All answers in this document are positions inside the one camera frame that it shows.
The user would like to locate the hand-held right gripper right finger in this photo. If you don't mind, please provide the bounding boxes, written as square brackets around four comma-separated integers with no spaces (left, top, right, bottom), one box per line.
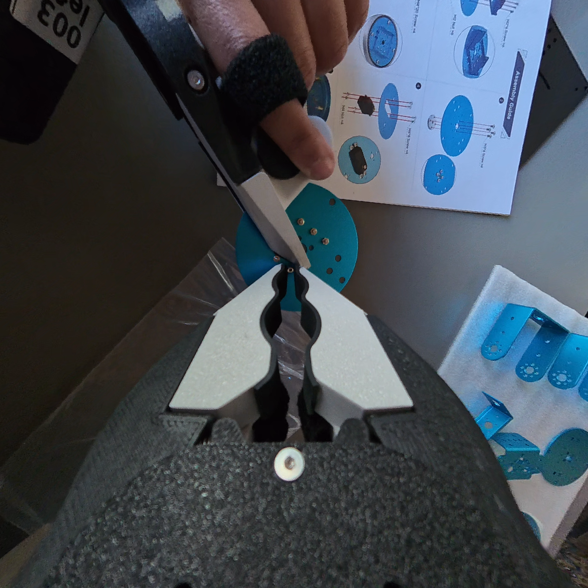
[300,266,414,433]

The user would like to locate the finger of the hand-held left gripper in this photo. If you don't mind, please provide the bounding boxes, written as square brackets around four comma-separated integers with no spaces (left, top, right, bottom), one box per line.
[238,171,311,268]

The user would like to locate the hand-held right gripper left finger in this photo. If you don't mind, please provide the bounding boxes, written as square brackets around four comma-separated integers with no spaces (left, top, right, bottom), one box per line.
[168,266,277,413]

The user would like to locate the teal round metal disc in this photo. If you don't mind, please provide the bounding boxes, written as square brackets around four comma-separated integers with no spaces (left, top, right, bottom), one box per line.
[235,182,359,312]

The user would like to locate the clear plastic bag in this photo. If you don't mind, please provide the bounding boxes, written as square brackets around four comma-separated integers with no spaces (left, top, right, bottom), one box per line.
[0,236,304,536]

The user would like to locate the person's left hand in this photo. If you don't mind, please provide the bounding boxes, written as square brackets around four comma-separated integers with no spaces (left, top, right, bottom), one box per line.
[177,0,371,181]

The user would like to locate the white foam pad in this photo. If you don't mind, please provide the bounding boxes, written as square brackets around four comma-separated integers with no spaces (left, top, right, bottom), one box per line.
[436,264,588,552]

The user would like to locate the small blue round disc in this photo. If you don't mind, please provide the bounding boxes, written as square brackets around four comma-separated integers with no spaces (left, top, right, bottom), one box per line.
[540,428,588,487]

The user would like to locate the white assembly guide sheet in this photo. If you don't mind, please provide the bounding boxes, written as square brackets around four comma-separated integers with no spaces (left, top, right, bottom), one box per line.
[303,0,552,217]

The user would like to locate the black flat panel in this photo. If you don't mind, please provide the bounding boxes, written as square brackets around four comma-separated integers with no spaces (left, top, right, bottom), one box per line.
[518,9,588,171]

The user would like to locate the small blue L bracket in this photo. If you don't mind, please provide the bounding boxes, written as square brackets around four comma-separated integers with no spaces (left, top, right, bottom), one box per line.
[475,392,513,440]

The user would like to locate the blue U bracket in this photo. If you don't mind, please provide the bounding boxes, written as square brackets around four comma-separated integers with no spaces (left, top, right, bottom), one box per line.
[481,303,572,383]
[547,331,588,400]

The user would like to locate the blue perforated bracket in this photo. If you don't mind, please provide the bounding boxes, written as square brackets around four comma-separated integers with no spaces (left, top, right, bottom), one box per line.
[489,432,544,481]

